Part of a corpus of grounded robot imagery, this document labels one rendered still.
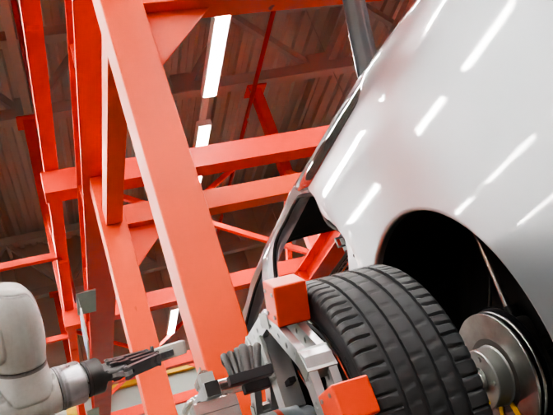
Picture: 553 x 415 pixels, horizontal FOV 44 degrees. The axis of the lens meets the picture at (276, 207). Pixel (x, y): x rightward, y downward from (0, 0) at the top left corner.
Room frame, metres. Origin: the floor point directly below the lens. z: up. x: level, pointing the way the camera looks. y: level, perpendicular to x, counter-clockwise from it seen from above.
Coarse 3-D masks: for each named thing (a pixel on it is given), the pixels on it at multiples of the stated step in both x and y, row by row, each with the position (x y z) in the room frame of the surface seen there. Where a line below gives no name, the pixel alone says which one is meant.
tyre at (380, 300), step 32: (320, 288) 1.44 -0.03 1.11; (352, 288) 1.44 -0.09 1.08; (384, 288) 1.44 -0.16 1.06; (416, 288) 1.45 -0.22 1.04; (320, 320) 1.43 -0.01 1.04; (352, 320) 1.36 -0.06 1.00; (384, 320) 1.38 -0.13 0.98; (416, 320) 1.39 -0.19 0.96; (448, 320) 1.41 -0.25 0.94; (352, 352) 1.34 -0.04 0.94; (384, 352) 1.35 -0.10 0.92; (416, 352) 1.36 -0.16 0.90; (448, 352) 1.39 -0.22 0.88; (384, 384) 1.33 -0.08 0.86; (416, 384) 1.36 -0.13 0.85; (448, 384) 1.37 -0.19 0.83; (480, 384) 1.40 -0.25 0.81
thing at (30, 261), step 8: (40, 256) 5.66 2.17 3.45; (48, 256) 5.68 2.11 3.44; (56, 256) 5.71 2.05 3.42; (0, 264) 5.54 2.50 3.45; (8, 264) 5.56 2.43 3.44; (16, 264) 5.58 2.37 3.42; (24, 264) 5.61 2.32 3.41; (32, 264) 5.67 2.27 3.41; (56, 336) 7.90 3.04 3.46; (64, 336) 7.93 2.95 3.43
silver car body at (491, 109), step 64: (448, 0) 1.25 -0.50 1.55; (512, 0) 1.11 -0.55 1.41; (384, 64) 1.57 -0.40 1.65; (448, 64) 1.34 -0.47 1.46; (512, 64) 1.19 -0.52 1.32; (384, 128) 1.65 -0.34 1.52; (448, 128) 1.43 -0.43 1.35; (512, 128) 1.27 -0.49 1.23; (320, 192) 2.16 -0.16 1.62; (384, 192) 1.78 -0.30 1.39; (448, 192) 1.53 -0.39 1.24; (512, 192) 1.35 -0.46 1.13; (512, 256) 1.43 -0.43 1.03; (256, 320) 3.97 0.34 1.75
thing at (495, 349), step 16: (480, 320) 1.81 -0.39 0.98; (496, 320) 1.75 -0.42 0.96; (464, 336) 1.91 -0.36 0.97; (480, 336) 1.84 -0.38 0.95; (496, 336) 1.78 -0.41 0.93; (512, 336) 1.72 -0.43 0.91; (480, 352) 1.80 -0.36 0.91; (496, 352) 1.80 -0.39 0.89; (512, 352) 1.75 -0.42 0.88; (528, 352) 1.73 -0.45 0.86; (480, 368) 1.82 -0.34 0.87; (496, 368) 1.77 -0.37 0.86; (512, 368) 1.78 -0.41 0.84; (528, 368) 1.72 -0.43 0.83; (496, 384) 1.78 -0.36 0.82; (512, 384) 1.79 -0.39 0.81; (528, 384) 1.74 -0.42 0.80; (544, 384) 1.73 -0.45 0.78; (496, 400) 1.81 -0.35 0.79; (512, 400) 1.83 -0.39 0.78; (528, 400) 1.77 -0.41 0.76; (544, 400) 1.75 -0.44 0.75
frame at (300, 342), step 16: (256, 336) 1.59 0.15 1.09; (288, 336) 1.40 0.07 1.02; (304, 336) 1.42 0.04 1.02; (288, 352) 1.42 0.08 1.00; (304, 352) 1.36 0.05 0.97; (320, 352) 1.36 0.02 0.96; (304, 368) 1.35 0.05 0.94; (320, 368) 1.35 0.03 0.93; (336, 368) 1.36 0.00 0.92; (320, 384) 1.35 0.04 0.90; (256, 400) 1.77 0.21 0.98; (272, 400) 1.80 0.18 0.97
